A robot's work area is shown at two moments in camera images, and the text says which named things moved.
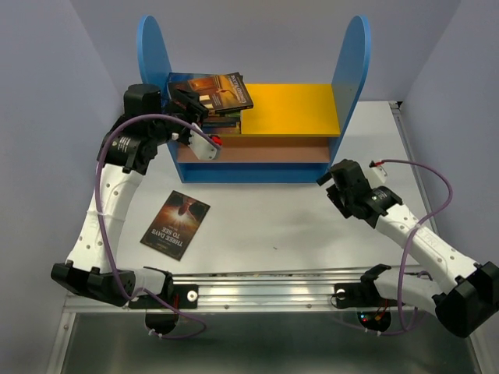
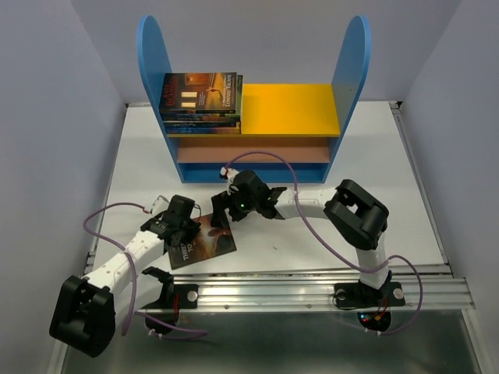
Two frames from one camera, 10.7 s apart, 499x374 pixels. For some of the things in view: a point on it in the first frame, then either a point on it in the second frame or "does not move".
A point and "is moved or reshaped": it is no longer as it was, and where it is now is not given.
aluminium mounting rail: x=291 y=291 does not move
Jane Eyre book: x=221 y=129 does not move
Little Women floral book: x=221 y=125 does not move
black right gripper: x=333 y=195 → x=220 y=203
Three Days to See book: x=175 y=225 is moved or reshaped
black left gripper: x=194 y=107 → x=192 y=231
